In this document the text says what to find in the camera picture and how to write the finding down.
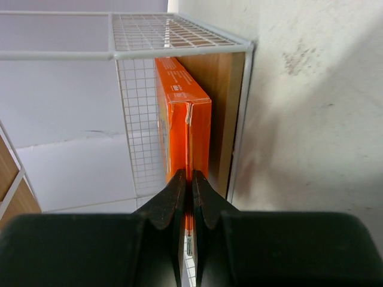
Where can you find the white wire wooden shelf rack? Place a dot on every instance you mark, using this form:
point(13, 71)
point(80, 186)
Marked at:
point(219, 62)

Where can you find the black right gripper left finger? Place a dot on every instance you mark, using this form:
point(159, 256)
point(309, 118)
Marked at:
point(143, 248)

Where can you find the orange Gillette Fusion5 box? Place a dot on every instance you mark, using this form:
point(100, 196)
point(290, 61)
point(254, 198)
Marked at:
point(184, 120)

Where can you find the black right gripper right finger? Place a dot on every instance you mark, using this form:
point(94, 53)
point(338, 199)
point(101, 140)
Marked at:
point(238, 248)

